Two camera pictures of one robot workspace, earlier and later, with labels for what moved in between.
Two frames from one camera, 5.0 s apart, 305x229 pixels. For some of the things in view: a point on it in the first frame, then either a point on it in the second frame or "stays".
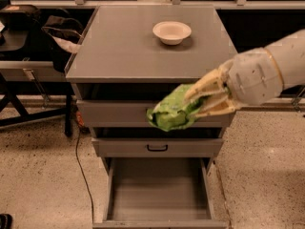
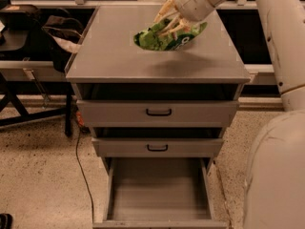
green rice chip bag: (172, 112) -> (168, 34)
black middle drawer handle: (157, 150) stays
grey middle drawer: (157, 147) stays
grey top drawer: (132, 114) stays
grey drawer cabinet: (127, 57) stays
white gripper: (254, 77) -> (191, 2)
